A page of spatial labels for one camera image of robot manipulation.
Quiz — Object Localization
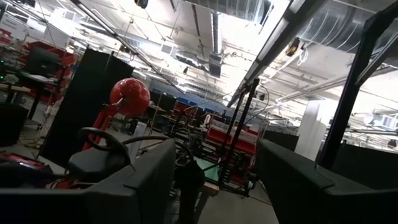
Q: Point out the red shelving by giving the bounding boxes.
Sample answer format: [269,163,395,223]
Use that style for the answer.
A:
[205,123,259,156]

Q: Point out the red black tool case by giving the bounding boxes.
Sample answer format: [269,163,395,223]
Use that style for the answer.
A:
[0,151,54,189]

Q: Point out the black monitor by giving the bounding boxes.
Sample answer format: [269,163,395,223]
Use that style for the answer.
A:
[24,46,60,77]

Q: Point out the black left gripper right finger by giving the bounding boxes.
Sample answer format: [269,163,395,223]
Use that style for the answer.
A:
[256,138,398,224]

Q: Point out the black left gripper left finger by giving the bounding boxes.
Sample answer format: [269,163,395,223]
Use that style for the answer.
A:
[0,138,177,224]

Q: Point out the green table mat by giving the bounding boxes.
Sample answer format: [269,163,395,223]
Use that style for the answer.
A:
[194,156,220,183]

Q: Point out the red desk lamp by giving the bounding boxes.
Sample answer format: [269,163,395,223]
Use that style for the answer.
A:
[46,77,152,190]

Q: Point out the black partition panel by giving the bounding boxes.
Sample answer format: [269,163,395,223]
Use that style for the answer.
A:
[39,48,135,167]
[331,142,398,191]

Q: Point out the black box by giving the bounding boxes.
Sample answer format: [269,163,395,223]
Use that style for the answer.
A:
[0,102,29,147]

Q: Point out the black metal table frame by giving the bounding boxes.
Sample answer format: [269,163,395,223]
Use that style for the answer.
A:
[316,0,398,170]

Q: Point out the silver ventilation duct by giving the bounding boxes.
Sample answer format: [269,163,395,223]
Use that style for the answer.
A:
[298,0,398,54]
[183,0,274,24]

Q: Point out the yellow black hanging plug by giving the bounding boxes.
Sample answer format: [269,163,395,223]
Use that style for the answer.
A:
[285,37,301,57]

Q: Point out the black metal post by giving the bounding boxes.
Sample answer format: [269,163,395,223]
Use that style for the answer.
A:
[217,77,261,190]

